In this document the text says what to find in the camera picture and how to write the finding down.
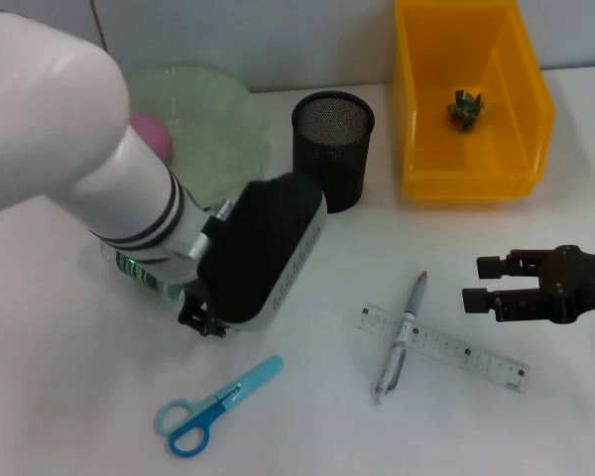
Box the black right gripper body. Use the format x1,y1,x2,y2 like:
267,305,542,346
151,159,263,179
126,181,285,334
538,242,595,327

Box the clear green-label water bottle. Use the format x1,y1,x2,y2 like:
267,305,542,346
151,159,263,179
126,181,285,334
100,240,187,309

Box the green plastic wrapper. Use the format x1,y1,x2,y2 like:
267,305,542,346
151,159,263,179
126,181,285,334
445,88,487,133

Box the pink toy peach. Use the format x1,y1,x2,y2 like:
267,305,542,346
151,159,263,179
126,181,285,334
131,112,174,161

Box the transparent plastic ruler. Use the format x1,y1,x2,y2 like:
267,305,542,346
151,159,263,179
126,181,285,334
349,302,531,395

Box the grey white pen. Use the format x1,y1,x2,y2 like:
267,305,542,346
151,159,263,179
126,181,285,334
374,270,430,406

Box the blue scissors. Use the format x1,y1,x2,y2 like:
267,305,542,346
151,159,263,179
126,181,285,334
156,354,285,457

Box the green glass fruit plate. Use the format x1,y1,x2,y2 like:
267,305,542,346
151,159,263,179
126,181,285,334
123,63,274,209

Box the black mesh pen holder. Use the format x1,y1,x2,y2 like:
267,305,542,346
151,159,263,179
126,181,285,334
291,90,377,214

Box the yellow plastic bin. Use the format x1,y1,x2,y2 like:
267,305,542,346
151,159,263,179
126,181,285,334
394,0,556,201

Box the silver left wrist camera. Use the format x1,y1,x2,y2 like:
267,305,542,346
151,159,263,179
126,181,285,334
197,172,328,333

